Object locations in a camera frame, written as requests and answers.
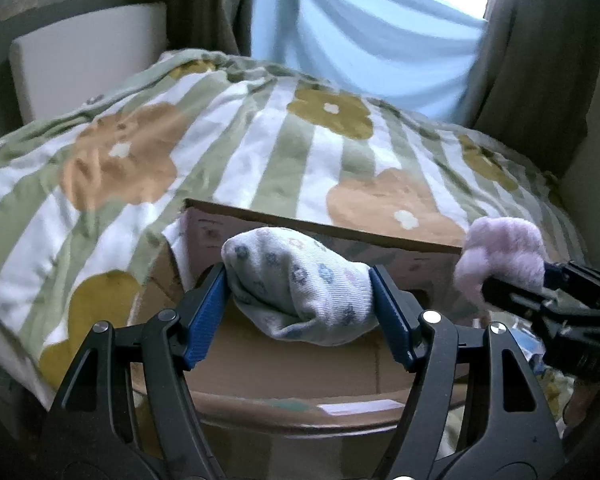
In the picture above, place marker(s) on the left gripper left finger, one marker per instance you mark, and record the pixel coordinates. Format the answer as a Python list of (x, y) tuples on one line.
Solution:
[(93, 431)]

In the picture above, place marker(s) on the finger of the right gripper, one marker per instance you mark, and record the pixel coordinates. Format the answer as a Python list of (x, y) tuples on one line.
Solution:
[(577, 280), (513, 298)]

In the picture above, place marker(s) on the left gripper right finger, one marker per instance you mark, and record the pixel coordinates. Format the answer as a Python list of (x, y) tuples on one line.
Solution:
[(507, 432)]

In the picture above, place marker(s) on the fluffy pink sock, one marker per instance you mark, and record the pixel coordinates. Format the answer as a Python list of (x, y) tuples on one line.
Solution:
[(507, 247)]

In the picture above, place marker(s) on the white floral patterned sock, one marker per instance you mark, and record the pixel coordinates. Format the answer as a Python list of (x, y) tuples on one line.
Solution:
[(294, 288)]

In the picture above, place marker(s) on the open cardboard box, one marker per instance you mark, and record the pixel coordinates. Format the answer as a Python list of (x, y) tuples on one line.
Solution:
[(289, 410)]

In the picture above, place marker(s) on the striped floral blanket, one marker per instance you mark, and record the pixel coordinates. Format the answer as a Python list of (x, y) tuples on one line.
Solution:
[(91, 201)]

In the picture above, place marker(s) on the dark grey curtain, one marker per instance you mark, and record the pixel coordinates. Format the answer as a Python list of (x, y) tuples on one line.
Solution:
[(534, 78)]

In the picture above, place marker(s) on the light blue curtain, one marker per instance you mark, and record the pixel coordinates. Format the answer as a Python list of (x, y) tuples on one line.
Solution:
[(414, 54)]

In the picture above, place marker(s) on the white headboard cushion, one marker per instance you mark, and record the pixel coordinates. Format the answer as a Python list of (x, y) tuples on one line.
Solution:
[(60, 66)]

